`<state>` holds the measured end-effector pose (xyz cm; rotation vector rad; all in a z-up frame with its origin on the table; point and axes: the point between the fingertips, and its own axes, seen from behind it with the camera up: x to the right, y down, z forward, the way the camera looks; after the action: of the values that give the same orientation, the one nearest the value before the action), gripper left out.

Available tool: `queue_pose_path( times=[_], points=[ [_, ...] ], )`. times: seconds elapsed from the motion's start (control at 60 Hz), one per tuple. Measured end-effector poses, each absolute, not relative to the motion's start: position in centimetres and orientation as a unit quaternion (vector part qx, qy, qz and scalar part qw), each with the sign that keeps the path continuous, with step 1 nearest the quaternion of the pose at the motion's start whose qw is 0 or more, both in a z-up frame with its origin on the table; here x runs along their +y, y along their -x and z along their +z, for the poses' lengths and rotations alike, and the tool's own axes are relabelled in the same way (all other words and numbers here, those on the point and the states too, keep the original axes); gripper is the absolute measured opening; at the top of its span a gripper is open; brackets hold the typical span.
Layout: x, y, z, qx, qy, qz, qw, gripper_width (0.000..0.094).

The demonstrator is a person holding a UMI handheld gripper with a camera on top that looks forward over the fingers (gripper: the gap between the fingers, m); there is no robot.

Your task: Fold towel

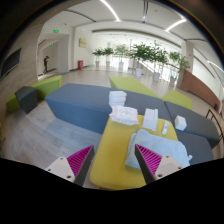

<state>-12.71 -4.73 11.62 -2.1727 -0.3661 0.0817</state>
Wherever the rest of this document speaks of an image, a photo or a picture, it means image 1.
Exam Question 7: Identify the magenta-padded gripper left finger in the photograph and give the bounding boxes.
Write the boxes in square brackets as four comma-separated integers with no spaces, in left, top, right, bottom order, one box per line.
[45,144,96,187]

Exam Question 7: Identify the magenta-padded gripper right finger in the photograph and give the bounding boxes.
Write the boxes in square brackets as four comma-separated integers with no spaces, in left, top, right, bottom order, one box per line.
[134,143,184,185]

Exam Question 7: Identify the light blue towel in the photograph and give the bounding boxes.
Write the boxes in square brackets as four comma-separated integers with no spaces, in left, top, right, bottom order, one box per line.
[125,129,194,169]

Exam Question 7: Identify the small white tube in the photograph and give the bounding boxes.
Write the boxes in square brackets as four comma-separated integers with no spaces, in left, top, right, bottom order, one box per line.
[161,121,171,135]

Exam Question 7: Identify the small white cube box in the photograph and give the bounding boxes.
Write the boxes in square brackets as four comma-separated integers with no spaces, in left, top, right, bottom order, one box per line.
[174,115,188,132]

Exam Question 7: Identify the tall white cardboard box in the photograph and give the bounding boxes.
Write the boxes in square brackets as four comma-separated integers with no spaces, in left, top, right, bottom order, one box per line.
[142,108,159,132]

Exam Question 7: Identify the white wet wipes pack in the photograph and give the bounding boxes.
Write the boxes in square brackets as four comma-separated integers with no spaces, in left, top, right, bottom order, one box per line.
[109,105,140,126]

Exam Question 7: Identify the lime green upholstered seat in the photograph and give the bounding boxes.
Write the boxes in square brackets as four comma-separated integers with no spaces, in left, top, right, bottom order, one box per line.
[5,74,63,113]
[109,76,161,99]
[161,89,193,111]

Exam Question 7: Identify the wooden bench with black legs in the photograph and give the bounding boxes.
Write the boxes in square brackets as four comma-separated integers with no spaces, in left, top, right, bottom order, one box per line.
[205,106,224,141]

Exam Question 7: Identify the dark grey cube seat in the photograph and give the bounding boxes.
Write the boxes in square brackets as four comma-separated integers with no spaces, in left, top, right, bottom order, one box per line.
[14,85,39,114]

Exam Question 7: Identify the person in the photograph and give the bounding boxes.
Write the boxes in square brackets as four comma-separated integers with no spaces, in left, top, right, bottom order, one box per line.
[42,55,50,74]

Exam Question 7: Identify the row of potted plants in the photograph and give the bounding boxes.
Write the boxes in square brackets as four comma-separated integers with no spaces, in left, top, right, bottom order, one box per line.
[92,41,191,88]

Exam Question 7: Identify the ceiling light strips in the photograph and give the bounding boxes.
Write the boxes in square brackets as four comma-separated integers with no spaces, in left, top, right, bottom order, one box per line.
[99,0,224,73]

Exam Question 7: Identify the dark wall screen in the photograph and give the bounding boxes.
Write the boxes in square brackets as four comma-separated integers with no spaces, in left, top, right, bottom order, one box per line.
[0,48,22,79]

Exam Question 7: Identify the yellow wall picture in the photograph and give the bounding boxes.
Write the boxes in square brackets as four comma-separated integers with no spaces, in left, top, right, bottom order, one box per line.
[78,37,88,48]

